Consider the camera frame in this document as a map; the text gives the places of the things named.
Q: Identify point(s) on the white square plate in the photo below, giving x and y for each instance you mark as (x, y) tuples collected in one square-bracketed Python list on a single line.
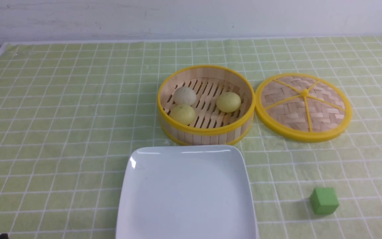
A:
[(186, 192)]

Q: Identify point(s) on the white steamed bun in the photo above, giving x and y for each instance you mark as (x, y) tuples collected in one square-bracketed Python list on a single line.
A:
[(184, 95)]

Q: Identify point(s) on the yellow steamed bun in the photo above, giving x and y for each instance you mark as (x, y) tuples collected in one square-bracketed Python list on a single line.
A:
[(182, 113), (228, 102)]

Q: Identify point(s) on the green checkered tablecloth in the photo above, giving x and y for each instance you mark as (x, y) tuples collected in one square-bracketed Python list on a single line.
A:
[(71, 114)]

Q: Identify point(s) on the green cube block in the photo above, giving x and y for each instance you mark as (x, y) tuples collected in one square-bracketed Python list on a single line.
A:
[(324, 201)]

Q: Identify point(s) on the woven bamboo steamer lid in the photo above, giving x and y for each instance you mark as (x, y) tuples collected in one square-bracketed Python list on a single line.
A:
[(302, 107)]

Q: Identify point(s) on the bamboo steamer basket yellow rim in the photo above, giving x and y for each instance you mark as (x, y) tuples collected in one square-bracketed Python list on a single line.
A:
[(211, 126)]

